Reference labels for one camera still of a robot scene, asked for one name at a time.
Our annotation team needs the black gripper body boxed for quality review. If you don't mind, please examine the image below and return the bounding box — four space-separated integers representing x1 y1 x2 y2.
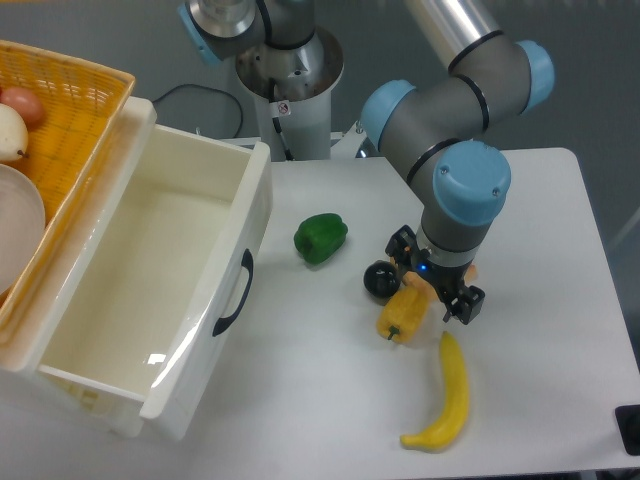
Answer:
399 245 472 300

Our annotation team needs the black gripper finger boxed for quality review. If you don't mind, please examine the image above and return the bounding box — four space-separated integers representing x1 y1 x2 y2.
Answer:
443 285 485 325
385 225 416 268

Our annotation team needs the yellow bell pepper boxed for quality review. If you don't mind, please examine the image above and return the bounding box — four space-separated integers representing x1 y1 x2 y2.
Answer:
376 286 431 344

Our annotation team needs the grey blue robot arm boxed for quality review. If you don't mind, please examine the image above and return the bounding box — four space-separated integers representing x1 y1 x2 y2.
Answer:
178 1 555 323

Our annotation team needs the green bell pepper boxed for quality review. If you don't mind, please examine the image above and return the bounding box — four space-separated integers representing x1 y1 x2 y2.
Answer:
293 213 348 265

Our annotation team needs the orange carrot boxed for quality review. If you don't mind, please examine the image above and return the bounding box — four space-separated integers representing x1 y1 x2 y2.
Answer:
402 264 478 301

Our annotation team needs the dark round eggplant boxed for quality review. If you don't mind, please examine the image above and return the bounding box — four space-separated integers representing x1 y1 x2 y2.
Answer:
363 260 400 300

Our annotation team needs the yellow banana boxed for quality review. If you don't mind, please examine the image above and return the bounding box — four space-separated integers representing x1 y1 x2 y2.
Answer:
400 332 470 451

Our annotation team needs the black object table corner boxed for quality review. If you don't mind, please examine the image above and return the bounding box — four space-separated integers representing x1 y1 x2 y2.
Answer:
615 404 640 456

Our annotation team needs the white plastic drawer box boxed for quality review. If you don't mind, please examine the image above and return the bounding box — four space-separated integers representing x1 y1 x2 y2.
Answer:
1 98 272 440

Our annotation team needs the yellow woven basket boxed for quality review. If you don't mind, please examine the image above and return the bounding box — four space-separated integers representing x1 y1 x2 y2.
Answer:
1 40 135 344

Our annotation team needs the white plate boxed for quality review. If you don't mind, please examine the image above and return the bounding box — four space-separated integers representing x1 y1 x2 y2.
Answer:
1 165 45 294

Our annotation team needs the red apple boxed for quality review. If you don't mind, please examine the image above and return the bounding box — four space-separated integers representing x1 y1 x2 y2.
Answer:
1 87 46 126

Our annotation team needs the white pear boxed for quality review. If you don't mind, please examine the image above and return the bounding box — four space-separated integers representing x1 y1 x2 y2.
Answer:
0 104 29 162

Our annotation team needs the black drawer handle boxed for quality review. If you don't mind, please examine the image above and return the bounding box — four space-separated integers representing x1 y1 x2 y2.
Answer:
212 249 255 337

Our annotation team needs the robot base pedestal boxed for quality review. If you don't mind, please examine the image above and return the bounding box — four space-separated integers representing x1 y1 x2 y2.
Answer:
235 27 344 162

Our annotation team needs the black cable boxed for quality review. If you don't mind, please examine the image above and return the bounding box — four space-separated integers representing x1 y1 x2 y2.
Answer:
151 83 245 139

